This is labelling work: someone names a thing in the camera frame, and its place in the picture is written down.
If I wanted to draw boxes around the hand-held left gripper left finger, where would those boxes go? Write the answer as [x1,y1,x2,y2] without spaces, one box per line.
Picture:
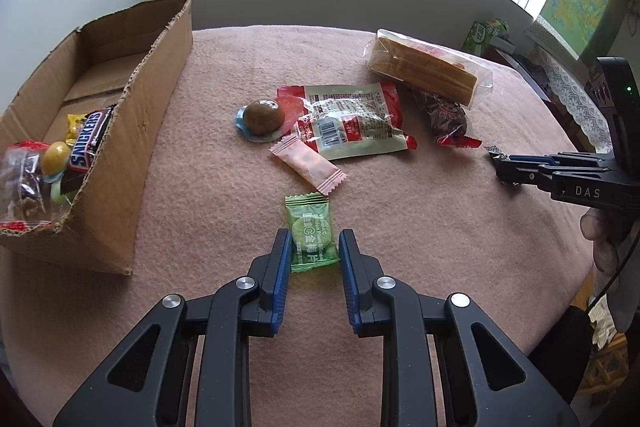
[52,228,293,427]

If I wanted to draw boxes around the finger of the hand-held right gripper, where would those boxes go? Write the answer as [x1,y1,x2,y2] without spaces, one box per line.
[495,166,553,188]
[500,152,613,172]

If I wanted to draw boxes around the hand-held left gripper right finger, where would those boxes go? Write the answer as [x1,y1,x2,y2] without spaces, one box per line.
[338,229,581,427]

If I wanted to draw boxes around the green candy packet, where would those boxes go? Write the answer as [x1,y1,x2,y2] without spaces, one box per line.
[284,192,341,274]

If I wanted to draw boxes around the brown cardboard box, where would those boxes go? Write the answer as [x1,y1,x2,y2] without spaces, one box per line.
[0,0,194,276]

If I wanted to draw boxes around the green round candy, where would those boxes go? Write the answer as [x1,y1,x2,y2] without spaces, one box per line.
[49,179,81,208]

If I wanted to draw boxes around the dark chocolate bar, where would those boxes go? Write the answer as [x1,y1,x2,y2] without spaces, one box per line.
[62,104,118,192]

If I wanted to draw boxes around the yellow round candy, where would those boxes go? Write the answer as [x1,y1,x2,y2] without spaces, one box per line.
[40,141,72,180]

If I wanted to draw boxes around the yellow candy packet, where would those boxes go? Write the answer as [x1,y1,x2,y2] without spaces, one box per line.
[65,113,91,142]

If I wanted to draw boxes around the clear nut packet red ends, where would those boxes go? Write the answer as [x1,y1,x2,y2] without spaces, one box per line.
[0,141,56,233]

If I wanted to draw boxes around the person's right hand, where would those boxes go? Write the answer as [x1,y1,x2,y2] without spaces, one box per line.
[581,211,628,275]

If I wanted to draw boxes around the white lace cloth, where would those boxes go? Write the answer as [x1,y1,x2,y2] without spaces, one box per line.
[532,47,613,152]

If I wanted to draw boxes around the dark red snack packet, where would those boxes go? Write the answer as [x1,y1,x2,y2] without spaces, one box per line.
[415,89,483,150]

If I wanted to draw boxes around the dark wooden cabinet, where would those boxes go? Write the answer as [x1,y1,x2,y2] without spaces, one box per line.
[487,47,556,102]

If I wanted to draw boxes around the pink candy packet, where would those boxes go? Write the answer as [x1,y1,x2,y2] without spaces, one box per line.
[269,133,348,196]

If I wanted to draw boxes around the clear cracker packet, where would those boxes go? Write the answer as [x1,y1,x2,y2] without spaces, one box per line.
[363,28,495,108]

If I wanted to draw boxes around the green printed box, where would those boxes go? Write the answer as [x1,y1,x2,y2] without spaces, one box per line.
[461,19,512,56]

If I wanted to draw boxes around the red and white snack packet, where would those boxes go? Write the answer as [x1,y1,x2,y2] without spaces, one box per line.
[276,83,418,162]

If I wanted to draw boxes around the brown egg packet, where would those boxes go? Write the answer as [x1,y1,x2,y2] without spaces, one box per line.
[235,98,287,142]

